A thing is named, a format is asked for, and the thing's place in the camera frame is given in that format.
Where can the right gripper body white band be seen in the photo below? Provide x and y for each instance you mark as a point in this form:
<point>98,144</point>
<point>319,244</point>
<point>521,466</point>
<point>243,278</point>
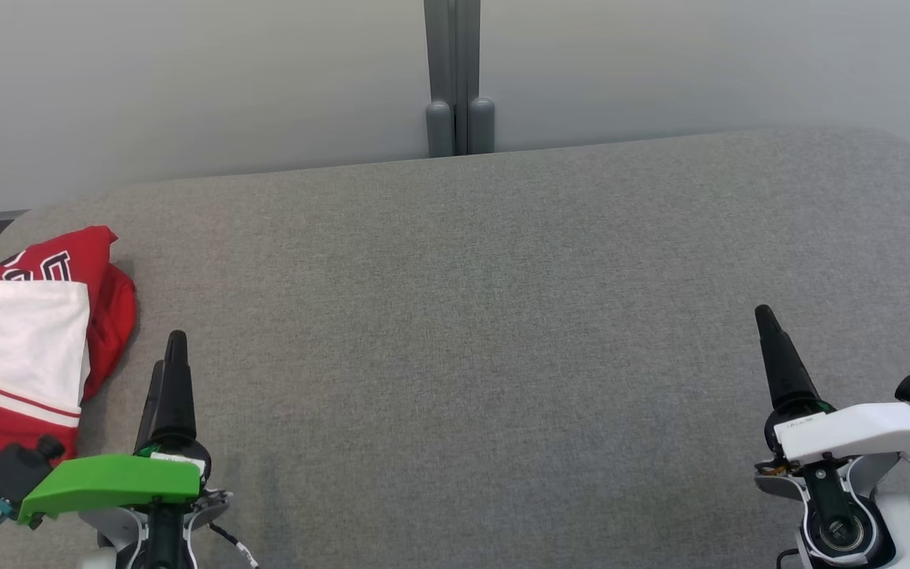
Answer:
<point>866,431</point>

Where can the red basketball jersey white sleeves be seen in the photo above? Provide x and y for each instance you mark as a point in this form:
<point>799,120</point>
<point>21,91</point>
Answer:
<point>13,340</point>

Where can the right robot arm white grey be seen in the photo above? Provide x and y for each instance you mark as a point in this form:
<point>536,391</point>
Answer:
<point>842,521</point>

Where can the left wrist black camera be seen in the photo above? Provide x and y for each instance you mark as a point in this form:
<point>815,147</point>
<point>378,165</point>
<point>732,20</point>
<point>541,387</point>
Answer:
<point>13,470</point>

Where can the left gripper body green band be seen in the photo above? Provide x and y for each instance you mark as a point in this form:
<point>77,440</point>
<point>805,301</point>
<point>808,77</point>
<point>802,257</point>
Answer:
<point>115,478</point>

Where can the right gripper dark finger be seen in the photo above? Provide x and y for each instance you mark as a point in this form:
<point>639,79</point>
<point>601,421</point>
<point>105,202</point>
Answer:
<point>785,371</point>

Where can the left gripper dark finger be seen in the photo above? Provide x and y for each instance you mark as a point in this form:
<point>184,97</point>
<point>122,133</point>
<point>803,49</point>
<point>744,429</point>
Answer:
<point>150,411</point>
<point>176,395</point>

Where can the grey fabric sofa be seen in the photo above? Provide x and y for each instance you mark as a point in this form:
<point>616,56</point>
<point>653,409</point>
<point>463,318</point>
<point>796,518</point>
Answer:
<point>463,356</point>

